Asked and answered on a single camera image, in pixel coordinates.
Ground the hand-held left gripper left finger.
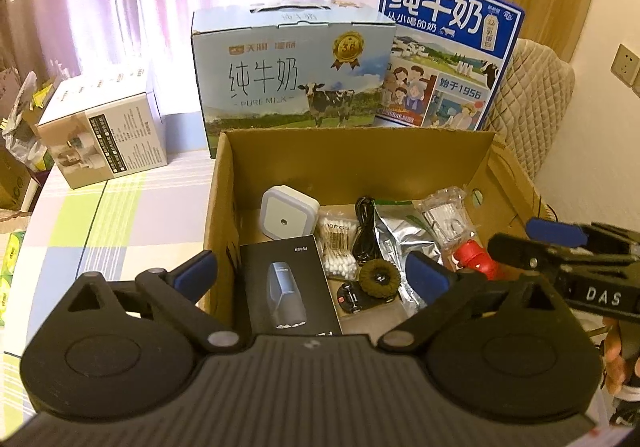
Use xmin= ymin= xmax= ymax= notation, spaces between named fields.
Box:
xmin=65 ymin=249 xmax=245 ymax=354

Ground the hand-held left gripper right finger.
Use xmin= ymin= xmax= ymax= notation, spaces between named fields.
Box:
xmin=377 ymin=251 xmax=563 ymax=354

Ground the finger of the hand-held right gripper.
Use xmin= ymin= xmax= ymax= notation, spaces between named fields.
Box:
xmin=525 ymin=218 xmax=640 ymax=258
xmin=487 ymin=233 xmax=566 ymax=273

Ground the silver foil bag green leaf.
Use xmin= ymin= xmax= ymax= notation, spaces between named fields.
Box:
xmin=372 ymin=199 xmax=443 ymax=315

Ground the red toy figure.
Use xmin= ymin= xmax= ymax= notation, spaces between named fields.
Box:
xmin=451 ymin=239 xmax=501 ymax=280

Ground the clear plastic box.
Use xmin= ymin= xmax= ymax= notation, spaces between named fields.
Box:
xmin=414 ymin=186 xmax=476 ymax=253

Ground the black cable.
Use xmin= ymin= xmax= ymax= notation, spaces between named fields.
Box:
xmin=352 ymin=197 xmax=383 ymax=262

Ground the small black red gadget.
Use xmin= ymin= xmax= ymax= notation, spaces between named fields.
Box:
xmin=336 ymin=281 xmax=373 ymax=314

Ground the cotton swab bag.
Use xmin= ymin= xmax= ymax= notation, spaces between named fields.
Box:
xmin=317 ymin=209 xmax=360 ymax=280

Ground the black shaver box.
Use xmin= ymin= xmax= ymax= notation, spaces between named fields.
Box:
xmin=239 ymin=241 xmax=345 ymax=338

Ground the white plug-in night light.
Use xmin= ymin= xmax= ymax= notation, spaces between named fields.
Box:
xmin=260 ymin=186 xmax=321 ymax=242

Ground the brown cardboard box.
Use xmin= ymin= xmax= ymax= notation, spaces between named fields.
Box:
xmin=200 ymin=127 xmax=548 ymax=335

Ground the person's right hand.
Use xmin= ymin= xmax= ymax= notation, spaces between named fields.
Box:
xmin=592 ymin=317 xmax=640 ymax=395

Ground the beige quilted chair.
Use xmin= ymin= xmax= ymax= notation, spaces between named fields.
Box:
xmin=482 ymin=38 xmax=576 ymax=188

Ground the white appliance box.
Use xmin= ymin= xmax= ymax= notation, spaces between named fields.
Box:
xmin=37 ymin=58 xmax=168 ymax=190

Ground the green tissue pack bundle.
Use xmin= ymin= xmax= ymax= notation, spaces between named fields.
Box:
xmin=0 ymin=231 xmax=26 ymax=330

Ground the light blue milk carton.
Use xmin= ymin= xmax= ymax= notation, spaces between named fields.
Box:
xmin=191 ymin=1 xmax=397 ymax=160

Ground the cardboard box of clutter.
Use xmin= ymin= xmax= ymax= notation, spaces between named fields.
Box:
xmin=0 ymin=67 xmax=56 ymax=212

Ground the dark blue milk carton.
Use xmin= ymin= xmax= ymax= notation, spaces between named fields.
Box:
xmin=376 ymin=0 xmax=526 ymax=132

